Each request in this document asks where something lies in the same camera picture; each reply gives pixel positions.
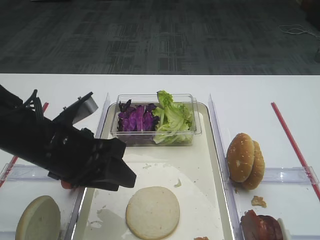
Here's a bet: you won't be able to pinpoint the red rail strip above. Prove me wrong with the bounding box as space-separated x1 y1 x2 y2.
271 102 320 199
0 109 36 187

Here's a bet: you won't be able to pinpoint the sesame bun top rear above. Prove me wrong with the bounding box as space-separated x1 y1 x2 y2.
241 140 265 190

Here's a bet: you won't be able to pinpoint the left red rail strip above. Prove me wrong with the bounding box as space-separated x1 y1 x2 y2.
0 109 36 187

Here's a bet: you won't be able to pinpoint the right red rail strip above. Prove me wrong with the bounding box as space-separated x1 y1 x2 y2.
271 102 320 199

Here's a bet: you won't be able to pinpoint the white cable on floor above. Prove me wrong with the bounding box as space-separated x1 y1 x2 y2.
278 24 320 40

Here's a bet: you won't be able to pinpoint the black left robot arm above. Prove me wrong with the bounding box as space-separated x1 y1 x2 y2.
0 87 136 191

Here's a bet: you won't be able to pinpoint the clear upper right pusher track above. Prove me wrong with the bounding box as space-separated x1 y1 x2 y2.
261 166 320 185

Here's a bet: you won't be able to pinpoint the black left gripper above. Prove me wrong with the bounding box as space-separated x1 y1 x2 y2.
45 92 137 191

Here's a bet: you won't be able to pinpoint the bun half standing left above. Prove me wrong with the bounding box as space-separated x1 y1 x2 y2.
15 195 61 240

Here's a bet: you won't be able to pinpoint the purple cabbage pieces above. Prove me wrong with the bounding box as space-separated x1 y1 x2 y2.
117 99 160 132

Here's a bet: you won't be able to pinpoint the fried crumb on table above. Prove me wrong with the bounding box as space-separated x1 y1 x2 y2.
251 195 267 208

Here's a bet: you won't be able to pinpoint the red tomato slices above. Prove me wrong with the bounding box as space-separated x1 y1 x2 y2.
61 181 74 190

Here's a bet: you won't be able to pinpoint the sesame bun top front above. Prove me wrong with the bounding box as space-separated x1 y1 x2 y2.
226 133 255 183

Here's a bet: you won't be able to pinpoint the stacked meat slices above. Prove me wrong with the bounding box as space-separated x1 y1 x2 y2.
240 209 285 240

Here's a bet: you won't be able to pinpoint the clear left long divider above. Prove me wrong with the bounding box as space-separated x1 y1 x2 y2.
59 92 111 240

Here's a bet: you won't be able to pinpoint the white metal tray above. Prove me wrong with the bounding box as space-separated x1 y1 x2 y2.
73 103 233 240

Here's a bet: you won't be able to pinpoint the clear pusher track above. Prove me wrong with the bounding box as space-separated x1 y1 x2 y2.
261 166 320 185
0 163 54 182

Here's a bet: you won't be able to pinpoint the green lettuce leaves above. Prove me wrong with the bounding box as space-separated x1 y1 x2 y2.
152 90 193 145

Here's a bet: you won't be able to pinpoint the clear upper left pusher track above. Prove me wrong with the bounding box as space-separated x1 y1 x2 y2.
0 163 54 182

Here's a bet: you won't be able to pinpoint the sesame bun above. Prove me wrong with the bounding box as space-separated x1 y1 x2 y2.
226 133 255 183
241 140 265 190

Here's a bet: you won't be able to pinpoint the clear plastic salad box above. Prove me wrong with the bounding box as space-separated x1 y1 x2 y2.
108 90 202 146

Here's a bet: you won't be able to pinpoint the bun bottom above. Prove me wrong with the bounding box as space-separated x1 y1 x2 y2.
125 186 180 240

